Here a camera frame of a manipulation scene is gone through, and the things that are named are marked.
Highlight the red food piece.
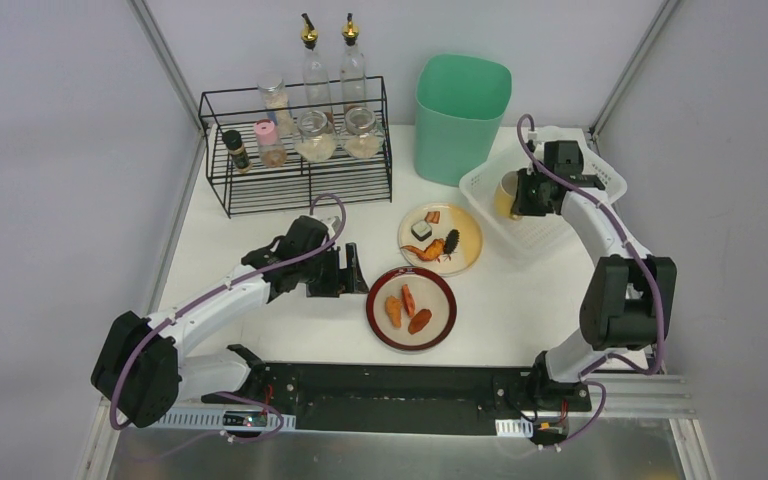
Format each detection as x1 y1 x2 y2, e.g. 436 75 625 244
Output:
401 284 416 317

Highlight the black cap spice jar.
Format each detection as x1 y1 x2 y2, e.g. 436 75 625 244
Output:
221 129 251 174

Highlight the brown fried piece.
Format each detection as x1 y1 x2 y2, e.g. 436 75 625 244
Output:
408 309 432 335

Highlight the sushi roll piece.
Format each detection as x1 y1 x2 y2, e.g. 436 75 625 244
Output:
410 220 433 242

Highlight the glass oil bottle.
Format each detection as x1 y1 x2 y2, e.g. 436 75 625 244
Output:
300 13 333 121
339 12 367 113

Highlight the red rimmed plate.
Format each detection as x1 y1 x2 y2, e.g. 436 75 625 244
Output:
366 267 458 352

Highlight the black wire rack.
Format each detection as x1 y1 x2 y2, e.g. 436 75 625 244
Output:
199 75 393 218

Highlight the fried chicken wing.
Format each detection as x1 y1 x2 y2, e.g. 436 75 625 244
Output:
401 238 445 262

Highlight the pink cap spice jar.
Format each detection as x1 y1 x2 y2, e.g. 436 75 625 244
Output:
253 119 287 168

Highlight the orange fried nugget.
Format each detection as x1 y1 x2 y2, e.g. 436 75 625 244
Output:
384 296 403 329

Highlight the black spiky sea cucumber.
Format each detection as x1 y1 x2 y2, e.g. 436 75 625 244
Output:
442 229 460 257

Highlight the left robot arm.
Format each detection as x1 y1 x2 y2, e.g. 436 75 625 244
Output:
90 215 368 427

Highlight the yellow food piece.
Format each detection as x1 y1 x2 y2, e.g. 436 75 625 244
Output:
494 171 521 221

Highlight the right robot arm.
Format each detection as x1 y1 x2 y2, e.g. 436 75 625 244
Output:
511 140 677 401

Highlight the green trash bin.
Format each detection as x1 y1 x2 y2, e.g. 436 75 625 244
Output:
414 53 512 186

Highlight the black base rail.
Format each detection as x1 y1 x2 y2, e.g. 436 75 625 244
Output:
236 362 557 436

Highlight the glass rice jar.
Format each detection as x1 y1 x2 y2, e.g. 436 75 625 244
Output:
294 110 337 163
341 106 385 160

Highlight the silver lid bead jar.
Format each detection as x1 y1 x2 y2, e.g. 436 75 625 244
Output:
257 73 295 137

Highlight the cream floral plate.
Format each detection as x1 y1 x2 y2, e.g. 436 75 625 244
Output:
397 203 484 276

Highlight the white plastic basket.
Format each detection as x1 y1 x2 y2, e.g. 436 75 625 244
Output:
459 126 627 262

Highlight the small orange food piece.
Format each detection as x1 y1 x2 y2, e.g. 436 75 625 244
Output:
424 211 441 224

